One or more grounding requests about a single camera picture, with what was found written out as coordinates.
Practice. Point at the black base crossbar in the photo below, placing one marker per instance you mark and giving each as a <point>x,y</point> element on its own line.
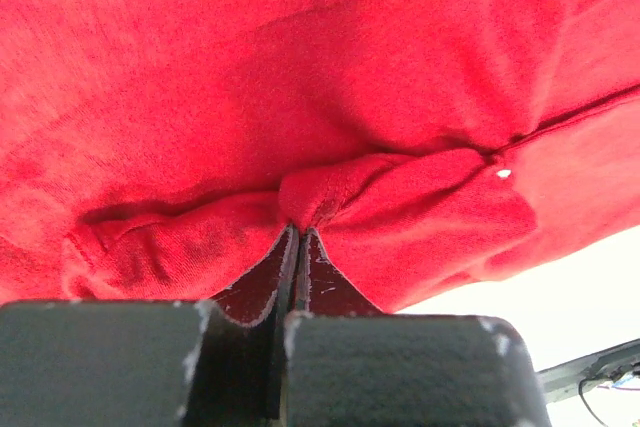
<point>583,374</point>

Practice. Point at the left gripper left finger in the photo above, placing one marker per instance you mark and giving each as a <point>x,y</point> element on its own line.
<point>212,362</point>

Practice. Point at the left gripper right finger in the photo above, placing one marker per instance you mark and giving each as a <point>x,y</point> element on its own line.
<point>350,364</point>

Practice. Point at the red t shirt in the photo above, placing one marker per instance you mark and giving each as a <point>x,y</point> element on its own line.
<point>156,149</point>

